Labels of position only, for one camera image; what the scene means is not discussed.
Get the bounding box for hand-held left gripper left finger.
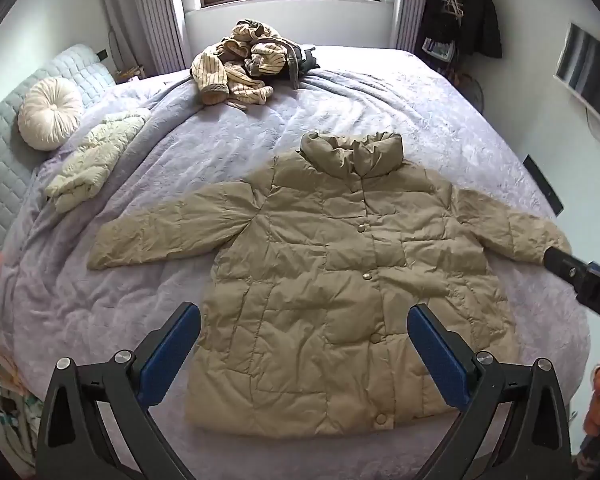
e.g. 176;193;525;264
36;301;202;480

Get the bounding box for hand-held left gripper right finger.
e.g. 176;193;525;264
407;302;573;480

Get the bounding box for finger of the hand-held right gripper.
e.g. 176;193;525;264
542;245;600;288

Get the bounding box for tan puffer jacket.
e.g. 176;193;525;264
87;131;573;441

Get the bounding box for lavender bed blanket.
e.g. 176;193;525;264
0;44;593;480

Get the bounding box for cream puffer jacket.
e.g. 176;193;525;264
45;108;152;214

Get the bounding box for printed bag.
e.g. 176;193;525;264
422;37;457;64

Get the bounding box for grey quilted headboard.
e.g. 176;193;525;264
0;44;117;291

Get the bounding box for round white pillow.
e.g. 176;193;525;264
18;78;83;151

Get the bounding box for black hanging coats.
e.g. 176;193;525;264
422;0;504;61

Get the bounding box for beige striped garment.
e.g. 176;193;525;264
190;19;289;107

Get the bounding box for grey curtain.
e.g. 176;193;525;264
392;0;434;53
107;0;188;77

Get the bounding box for dark folded garment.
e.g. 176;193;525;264
280;42;322;89

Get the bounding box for black strip on wall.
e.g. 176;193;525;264
523;155;565;217

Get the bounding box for wall mounted screen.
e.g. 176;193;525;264
553;22;600;137

